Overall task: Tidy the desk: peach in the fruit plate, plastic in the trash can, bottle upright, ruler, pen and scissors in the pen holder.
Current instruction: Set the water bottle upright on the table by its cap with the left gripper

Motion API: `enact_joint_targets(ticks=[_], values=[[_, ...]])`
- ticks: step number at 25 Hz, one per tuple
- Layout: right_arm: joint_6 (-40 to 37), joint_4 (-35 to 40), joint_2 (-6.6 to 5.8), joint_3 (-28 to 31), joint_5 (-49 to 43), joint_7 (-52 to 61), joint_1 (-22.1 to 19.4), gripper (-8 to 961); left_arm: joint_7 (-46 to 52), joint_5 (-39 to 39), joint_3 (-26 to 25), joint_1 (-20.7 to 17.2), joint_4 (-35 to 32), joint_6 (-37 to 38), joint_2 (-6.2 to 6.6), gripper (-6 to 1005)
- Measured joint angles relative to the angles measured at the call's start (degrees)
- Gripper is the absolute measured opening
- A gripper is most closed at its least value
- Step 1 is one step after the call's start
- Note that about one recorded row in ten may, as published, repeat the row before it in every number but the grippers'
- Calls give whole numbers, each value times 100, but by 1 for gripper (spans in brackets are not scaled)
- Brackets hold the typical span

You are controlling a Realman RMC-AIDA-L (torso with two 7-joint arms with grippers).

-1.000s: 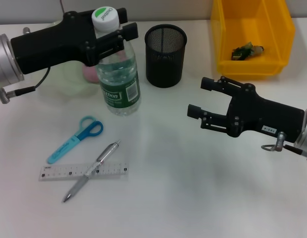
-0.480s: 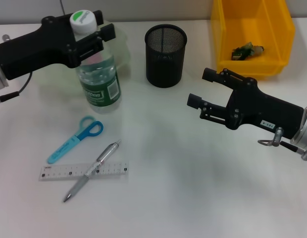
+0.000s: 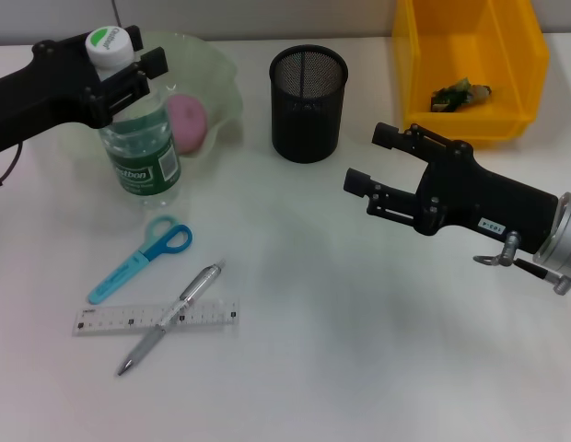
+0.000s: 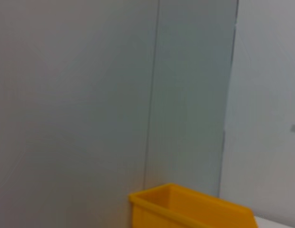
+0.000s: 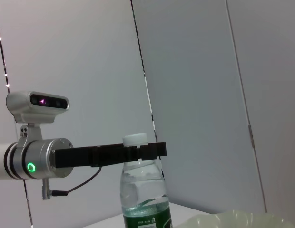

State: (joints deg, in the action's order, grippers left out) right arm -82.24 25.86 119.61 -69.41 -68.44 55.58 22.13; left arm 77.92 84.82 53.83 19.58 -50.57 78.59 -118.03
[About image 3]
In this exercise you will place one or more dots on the silver ballpoint pen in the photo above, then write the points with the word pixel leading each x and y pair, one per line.
pixel 193 290

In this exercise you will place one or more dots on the pink toy peach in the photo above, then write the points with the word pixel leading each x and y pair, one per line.
pixel 189 124

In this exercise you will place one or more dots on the blue sheathed scissors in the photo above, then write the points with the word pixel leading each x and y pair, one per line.
pixel 166 239

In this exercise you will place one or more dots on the yellow plastic bin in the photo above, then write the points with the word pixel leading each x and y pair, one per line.
pixel 465 46

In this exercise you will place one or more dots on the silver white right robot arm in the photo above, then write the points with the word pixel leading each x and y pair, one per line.
pixel 566 235

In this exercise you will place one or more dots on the green glass fruit plate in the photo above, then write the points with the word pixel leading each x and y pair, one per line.
pixel 212 83

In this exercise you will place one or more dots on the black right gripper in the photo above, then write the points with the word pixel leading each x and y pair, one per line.
pixel 483 198

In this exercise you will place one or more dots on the clear green-label water bottle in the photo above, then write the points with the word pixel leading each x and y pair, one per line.
pixel 138 170

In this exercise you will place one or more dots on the clear plastic ruler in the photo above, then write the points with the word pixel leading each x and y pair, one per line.
pixel 106 320

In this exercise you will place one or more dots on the black mesh pen holder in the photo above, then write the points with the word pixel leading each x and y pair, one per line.
pixel 308 119

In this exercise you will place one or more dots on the green plastic wrapper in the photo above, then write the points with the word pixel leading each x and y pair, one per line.
pixel 456 96

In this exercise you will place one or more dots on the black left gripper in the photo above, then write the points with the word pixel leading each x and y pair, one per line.
pixel 41 96

